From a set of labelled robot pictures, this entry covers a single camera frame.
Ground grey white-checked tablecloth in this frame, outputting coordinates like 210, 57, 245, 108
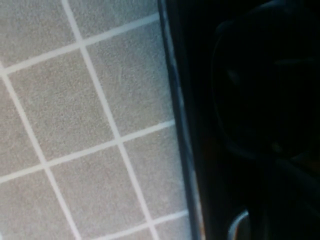
0, 0, 201, 240

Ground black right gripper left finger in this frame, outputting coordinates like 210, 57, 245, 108
227, 209, 273, 240

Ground black framed glasses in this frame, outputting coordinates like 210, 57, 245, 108
211, 17, 320, 163

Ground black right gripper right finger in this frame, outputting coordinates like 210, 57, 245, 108
273, 158, 320, 240

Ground black patterned glasses case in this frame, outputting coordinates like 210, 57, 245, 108
157, 0, 320, 240

